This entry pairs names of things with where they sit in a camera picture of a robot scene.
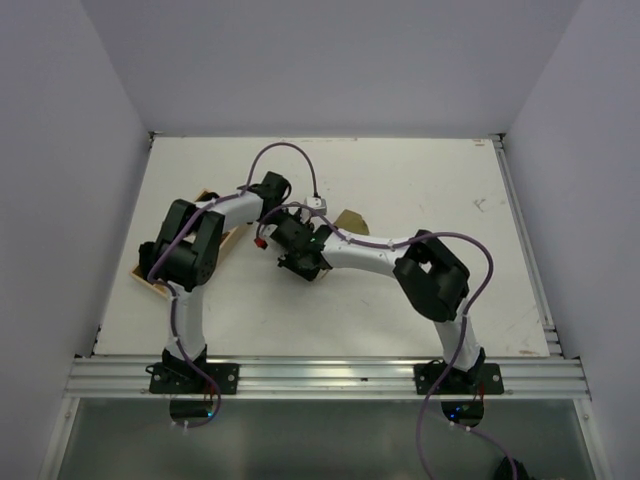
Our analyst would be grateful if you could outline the black rolled cloth near compartment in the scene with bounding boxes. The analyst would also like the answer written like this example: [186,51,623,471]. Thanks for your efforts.
[138,241,155,278]

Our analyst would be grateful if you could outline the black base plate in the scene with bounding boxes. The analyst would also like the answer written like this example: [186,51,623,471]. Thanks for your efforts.
[413,360,505,395]
[145,363,240,395]

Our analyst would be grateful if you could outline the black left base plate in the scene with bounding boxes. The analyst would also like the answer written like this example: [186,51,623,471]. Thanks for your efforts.
[145,363,240,395]

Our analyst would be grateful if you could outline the olive and cream underwear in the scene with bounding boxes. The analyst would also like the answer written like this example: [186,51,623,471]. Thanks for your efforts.
[317,208,371,281]

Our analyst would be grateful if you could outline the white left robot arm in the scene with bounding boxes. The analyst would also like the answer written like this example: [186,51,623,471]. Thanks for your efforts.
[139,171,291,393]

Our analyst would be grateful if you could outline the aluminium front rail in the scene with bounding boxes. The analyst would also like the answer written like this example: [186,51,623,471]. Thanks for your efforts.
[64,356,590,400]

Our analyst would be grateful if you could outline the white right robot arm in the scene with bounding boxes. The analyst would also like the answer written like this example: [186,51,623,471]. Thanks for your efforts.
[258,214,486,393]

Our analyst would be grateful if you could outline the wooden divided organizer box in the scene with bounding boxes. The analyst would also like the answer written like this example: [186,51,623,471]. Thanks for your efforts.
[129,189,250,299]

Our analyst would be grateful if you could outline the black object bottom corner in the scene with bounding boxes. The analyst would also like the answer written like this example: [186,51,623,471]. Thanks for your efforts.
[492,457,535,480]

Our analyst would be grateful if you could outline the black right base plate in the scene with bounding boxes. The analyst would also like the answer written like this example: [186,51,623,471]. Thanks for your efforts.
[413,360,505,395]

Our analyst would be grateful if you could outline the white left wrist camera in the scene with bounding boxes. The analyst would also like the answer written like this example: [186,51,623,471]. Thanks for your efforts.
[303,196,327,215]

